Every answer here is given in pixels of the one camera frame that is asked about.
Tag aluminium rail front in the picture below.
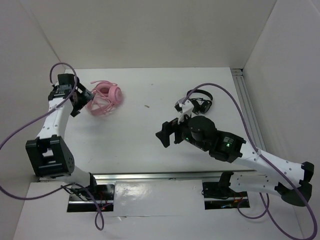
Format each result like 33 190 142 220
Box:
37 170 258 186

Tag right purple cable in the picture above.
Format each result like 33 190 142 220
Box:
181 82 316 240

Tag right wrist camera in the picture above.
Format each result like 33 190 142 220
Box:
174 98 194 124

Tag pink headphones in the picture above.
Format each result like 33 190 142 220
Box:
85 80 124 116

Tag aluminium rail right side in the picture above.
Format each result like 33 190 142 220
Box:
230 68 267 151

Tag aluminium rail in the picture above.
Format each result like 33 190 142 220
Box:
37 170 258 186
230 68 267 151

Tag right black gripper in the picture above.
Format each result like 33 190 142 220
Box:
155 110 209 151

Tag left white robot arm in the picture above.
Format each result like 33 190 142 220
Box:
25 73 99 200

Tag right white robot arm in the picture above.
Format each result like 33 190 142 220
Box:
155 116 314 207

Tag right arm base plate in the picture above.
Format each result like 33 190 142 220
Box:
201 181 250 210

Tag upper black headphones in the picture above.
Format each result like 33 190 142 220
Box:
188 89 214 115

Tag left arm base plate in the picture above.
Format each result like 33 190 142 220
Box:
66 183 115 213

